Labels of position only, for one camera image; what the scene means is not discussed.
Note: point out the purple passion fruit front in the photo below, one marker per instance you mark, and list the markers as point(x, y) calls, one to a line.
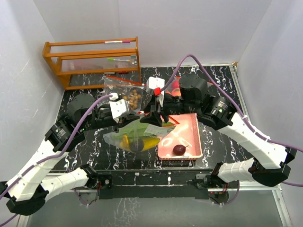
point(179, 150)

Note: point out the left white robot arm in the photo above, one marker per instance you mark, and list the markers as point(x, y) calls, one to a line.
point(29, 190)

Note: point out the pink plastic basket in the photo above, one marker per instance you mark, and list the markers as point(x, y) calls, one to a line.
point(186, 133)

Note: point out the pink white marker pen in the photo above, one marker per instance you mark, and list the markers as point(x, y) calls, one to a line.
point(117, 41)

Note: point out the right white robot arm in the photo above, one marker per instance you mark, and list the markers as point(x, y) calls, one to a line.
point(269, 164)

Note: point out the wooden shelf rack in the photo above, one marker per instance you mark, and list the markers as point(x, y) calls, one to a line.
point(66, 59)

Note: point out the green cucumber leaf vegetable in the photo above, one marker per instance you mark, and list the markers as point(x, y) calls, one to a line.
point(131, 131)

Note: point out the yellow bananas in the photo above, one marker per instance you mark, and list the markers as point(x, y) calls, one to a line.
point(149, 142)

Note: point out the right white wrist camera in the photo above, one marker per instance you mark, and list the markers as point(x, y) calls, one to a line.
point(154, 86)

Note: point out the green marker pen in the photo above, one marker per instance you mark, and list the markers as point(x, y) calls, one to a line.
point(114, 59)

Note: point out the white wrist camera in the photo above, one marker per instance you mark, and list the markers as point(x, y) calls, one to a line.
point(154, 86)
point(119, 107)

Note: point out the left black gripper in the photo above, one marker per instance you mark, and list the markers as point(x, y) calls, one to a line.
point(124, 121)

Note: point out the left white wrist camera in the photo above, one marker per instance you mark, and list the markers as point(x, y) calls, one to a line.
point(119, 107)

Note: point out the clear zip bag orange zipper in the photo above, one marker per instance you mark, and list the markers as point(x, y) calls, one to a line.
point(191, 87)

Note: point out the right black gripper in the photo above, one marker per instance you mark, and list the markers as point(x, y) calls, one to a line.
point(153, 118)

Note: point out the longan bunch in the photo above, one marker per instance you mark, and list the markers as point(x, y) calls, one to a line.
point(134, 98)

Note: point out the dark mangosteen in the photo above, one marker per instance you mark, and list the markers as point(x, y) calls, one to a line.
point(136, 146)

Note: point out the orange peach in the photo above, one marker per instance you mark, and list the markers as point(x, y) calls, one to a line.
point(176, 92)

